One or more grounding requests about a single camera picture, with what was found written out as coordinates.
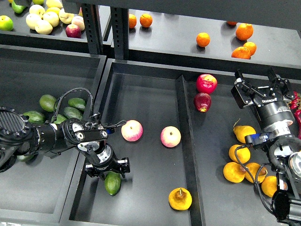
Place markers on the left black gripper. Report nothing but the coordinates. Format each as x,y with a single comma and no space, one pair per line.
108,162

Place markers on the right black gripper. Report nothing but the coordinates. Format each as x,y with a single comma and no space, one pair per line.
267,111

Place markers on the green avocado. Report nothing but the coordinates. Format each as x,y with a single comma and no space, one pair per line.
112,182

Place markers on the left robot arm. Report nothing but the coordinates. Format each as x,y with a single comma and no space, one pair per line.
20,137

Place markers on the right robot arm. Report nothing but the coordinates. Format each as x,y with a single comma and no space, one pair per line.
283,150

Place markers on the yellow pear with stem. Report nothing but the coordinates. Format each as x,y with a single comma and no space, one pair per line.
241,131

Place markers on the avocado middle right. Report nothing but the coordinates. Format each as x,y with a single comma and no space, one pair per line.
71,112

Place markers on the avocado centre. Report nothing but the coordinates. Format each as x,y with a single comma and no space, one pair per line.
59,119

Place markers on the avocado top right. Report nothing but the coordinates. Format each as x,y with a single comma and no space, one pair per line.
77,103

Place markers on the dark avocado lower left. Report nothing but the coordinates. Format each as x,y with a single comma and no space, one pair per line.
24,158

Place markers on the avocado top left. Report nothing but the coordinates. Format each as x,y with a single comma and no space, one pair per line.
47,102

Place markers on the pale yellow pear front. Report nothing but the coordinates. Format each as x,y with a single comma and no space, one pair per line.
43,27

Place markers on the pale yellow pear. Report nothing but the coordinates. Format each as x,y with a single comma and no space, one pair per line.
52,18
65,17
43,27
31,20

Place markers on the pale yellow pear right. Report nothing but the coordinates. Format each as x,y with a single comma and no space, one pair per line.
65,17

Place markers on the pale yellow pear centre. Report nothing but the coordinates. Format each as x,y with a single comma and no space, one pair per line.
52,18

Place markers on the pale yellow pear left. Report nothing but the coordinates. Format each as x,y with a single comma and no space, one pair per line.
31,20

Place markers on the front orange on shelf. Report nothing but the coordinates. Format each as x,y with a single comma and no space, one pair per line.
241,52

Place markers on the small orange on shelf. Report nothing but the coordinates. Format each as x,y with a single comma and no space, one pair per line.
251,46

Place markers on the pink apple left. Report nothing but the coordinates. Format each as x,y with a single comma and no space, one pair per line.
132,130

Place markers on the pink apple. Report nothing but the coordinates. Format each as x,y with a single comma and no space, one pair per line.
132,130
170,136

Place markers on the red apple upper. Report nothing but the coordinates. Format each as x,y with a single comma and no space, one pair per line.
206,83

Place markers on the dark red apple lower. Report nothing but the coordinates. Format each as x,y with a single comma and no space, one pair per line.
202,102

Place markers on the large orange on shelf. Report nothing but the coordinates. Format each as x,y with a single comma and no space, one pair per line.
244,31

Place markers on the pink apple right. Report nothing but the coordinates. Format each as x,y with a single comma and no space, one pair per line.
170,136

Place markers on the orange on shelf centre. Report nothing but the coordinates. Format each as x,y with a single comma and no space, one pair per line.
203,39

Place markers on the black tray divider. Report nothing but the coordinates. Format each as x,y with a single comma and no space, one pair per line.
197,217

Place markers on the red apple on shelf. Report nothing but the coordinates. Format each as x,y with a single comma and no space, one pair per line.
73,31

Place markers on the orange on shelf left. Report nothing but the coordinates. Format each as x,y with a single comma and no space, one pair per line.
132,21

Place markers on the peach on shelf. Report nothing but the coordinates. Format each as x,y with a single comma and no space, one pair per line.
79,21

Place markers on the green apple on shelf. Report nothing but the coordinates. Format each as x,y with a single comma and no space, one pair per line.
6,23

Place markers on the black shelf post left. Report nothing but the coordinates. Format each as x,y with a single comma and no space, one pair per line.
92,28

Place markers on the black shelf post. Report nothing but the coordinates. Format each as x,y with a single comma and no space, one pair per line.
120,29
92,28

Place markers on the black shelf post right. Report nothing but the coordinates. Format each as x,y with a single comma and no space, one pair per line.
120,29

